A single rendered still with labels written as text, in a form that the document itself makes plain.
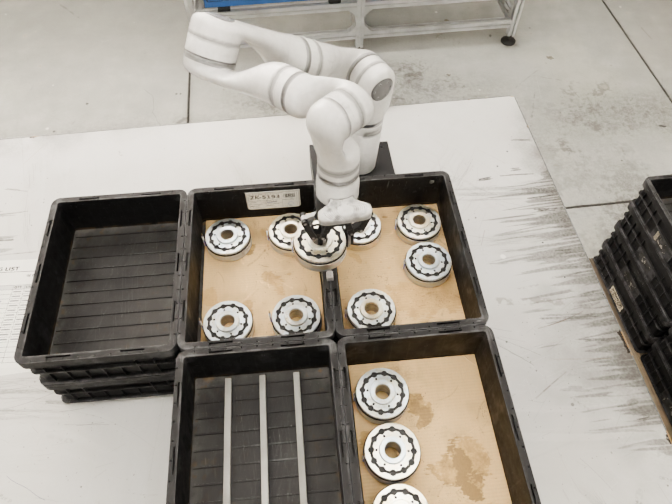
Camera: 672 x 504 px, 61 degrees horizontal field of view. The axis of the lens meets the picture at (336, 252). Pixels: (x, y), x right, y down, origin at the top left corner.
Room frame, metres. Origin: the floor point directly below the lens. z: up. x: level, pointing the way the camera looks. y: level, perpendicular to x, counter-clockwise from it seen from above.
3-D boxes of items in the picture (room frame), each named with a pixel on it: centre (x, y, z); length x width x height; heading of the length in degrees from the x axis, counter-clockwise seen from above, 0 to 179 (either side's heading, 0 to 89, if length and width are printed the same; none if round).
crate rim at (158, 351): (0.63, 0.47, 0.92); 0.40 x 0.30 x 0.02; 5
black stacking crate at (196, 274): (0.66, 0.17, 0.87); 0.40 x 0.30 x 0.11; 5
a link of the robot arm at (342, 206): (0.63, -0.01, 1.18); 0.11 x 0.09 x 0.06; 12
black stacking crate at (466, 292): (0.69, -0.13, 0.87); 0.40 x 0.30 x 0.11; 5
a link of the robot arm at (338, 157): (0.64, 0.00, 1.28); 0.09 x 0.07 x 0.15; 136
